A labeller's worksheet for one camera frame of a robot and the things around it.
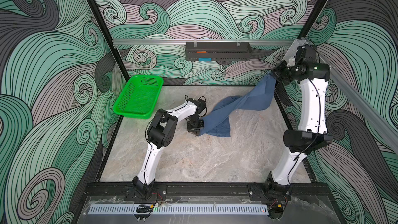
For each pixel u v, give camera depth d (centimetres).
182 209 70
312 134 46
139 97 114
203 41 94
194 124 83
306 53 54
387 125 52
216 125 95
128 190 73
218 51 97
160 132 57
